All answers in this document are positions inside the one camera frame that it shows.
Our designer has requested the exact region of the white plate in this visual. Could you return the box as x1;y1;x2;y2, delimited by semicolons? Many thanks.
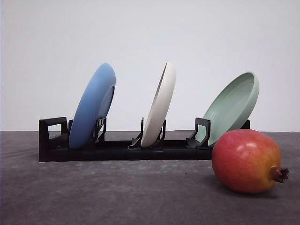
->
141;61;177;148

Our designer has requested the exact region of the red yellow pomegranate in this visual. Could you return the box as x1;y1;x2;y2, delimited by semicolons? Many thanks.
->
212;129;289;193

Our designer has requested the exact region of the blue plate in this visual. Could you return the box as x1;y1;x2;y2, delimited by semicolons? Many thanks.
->
69;62;116;150

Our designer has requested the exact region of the green plate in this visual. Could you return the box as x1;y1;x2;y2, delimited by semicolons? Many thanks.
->
196;72;259;146

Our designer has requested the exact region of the black plate rack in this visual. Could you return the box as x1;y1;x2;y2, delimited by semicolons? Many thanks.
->
38;117;214;162

